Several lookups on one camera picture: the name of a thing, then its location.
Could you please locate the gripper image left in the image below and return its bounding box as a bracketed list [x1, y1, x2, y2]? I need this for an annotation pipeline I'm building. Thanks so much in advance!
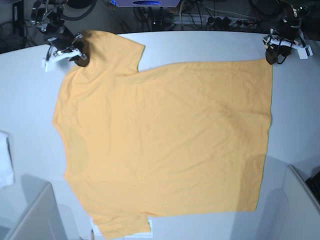
[43, 24, 90, 67]

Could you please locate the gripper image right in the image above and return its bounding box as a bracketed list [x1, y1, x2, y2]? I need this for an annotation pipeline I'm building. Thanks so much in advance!
[265, 18, 302, 65]

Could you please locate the orange yellow T-shirt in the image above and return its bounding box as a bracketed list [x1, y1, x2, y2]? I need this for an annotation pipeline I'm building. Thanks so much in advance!
[52, 30, 273, 240]

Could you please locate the white cloth at left edge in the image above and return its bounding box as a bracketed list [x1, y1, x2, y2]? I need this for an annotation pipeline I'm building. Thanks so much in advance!
[0, 131, 15, 189]

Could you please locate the grey bin lower right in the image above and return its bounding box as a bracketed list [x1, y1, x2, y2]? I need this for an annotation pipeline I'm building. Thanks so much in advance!
[255, 165, 320, 240]

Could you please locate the grey bin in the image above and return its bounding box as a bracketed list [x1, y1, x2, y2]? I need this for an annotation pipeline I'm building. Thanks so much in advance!
[255, 165, 320, 240]
[0, 174, 68, 240]

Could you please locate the grey bin lower left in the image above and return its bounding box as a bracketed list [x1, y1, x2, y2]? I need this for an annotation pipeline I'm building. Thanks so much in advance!
[0, 174, 68, 240]

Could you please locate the wooden pencil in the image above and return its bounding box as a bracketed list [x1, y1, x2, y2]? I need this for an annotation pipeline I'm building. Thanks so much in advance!
[90, 229, 95, 240]

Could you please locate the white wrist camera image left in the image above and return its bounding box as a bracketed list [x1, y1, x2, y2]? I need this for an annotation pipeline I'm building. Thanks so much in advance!
[41, 47, 83, 72]

